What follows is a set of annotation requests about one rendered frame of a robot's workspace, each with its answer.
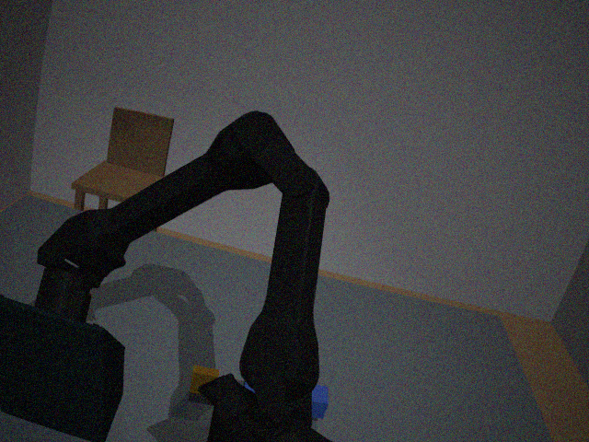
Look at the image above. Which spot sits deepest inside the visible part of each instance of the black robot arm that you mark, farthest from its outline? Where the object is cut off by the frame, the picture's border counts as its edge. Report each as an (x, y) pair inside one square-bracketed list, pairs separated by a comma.
[(279, 360)]

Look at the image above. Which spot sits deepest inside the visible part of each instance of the yellow cube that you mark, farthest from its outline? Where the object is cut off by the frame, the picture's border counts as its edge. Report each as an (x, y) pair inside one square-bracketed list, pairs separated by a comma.
[(201, 375)]

